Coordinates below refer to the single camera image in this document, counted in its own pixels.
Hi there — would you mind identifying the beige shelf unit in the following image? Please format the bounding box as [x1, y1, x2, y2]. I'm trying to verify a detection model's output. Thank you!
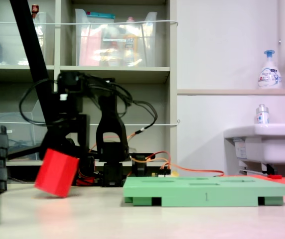
[0, 0, 178, 167]

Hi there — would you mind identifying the white pump soap bottle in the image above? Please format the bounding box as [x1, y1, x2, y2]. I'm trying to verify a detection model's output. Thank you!
[257, 49, 283, 90]

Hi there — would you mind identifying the short black looping wire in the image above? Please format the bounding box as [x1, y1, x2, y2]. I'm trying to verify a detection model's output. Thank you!
[19, 79, 60, 125]

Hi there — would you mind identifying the thin orange wire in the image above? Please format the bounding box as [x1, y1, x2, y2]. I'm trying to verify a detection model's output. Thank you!
[89, 131, 225, 178]

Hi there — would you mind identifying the empty clear plastic bin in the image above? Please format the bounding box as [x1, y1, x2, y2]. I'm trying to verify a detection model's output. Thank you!
[0, 99, 54, 160]

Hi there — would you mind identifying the white sink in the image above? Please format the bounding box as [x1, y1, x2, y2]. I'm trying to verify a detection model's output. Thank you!
[223, 123, 285, 175]

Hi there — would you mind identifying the thin black wire pair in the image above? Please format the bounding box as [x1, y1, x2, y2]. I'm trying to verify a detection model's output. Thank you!
[112, 82, 159, 133]

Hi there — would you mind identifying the green shape sorting board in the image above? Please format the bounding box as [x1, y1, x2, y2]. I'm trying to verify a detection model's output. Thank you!
[123, 176, 285, 207]

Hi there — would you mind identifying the orange bottle with pink cap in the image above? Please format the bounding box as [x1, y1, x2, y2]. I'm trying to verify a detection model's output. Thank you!
[122, 16, 140, 67]

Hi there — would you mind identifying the small circuit board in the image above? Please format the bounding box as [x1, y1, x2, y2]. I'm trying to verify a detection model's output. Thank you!
[151, 170, 178, 178]

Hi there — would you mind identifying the clear bin with dark bottle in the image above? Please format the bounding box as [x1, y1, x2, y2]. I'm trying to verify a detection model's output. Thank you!
[0, 11, 47, 66]

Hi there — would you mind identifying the small clear sanitizer bottle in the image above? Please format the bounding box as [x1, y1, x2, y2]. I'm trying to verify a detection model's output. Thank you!
[255, 104, 270, 124]

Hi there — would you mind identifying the black camera tripod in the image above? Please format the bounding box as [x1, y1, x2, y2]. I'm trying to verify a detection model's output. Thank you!
[6, 0, 96, 186]

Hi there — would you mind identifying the clear bin with packages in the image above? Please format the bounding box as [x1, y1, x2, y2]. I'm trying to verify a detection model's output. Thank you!
[74, 8, 158, 67]

